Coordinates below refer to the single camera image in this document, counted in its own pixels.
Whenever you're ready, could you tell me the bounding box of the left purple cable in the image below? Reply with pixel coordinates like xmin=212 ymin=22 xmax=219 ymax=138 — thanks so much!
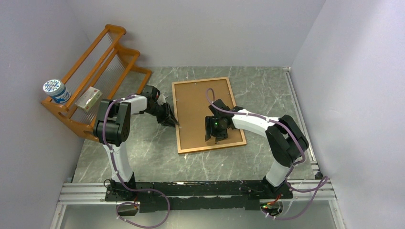
xmin=100 ymin=94 xmax=171 ymax=229

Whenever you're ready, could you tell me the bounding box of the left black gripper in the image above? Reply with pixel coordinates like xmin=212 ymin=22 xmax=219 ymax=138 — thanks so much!
xmin=144 ymin=102 xmax=179 ymax=128

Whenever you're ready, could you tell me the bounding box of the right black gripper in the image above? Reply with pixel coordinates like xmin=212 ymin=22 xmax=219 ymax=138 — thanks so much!
xmin=205 ymin=116 xmax=227 ymax=142

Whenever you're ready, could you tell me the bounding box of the white red small box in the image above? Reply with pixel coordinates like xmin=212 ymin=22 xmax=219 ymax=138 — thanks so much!
xmin=75 ymin=86 xmax=102 ymax=112

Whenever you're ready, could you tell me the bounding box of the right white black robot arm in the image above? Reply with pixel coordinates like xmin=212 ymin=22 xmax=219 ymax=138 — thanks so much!
xmin=205 ymin=99 xmax=309 ymax=198

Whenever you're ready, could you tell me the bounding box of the aluminium extrusion rail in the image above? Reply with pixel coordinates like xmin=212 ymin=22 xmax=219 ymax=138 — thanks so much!
xmin=51 ymin=180 xmax=346 ymax=229

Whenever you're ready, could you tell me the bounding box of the purple cable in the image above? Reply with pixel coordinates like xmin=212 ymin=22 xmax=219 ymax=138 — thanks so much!
xmin=205 ymin=88 xmax=330 ymax=221
xmin=100 ymin=94 xmax=171 ymax=229

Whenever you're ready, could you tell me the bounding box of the orange wooden shelf rack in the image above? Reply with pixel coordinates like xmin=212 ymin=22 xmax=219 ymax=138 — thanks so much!
xmin=41 ymin=24 xmax=152 ymax=142

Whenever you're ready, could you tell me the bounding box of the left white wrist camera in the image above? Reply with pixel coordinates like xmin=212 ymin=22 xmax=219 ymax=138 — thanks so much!
xmin=157 ymin=94 xmax=166 ymax=105

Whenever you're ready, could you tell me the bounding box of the wooden picture frame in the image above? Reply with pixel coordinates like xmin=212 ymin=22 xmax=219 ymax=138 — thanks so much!
xmin=171 ymin=77 xmax=247 ymax=155

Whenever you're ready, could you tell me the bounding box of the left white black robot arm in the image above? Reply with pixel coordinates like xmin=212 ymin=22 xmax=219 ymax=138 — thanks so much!
xmin=93 ymin=85 xmax=179 ymax=201

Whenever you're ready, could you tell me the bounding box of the brown backing board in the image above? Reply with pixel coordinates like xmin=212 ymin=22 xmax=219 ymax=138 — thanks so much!
xmin=174 ymin=80 xmax=244 ymax=151

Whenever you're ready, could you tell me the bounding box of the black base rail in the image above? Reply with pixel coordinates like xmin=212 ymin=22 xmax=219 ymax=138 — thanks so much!
xmin=105 ymin=180 xmax=293 ymax=213

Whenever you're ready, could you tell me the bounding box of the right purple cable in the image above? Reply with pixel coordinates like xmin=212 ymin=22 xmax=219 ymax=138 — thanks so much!
xmin=205 ymin=88 xmax=330 ymax=221

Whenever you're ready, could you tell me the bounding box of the blue white round tin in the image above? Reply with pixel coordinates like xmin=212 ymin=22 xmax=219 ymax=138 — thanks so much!
xmin=43 ymin=79 xmax=71 ymax=104

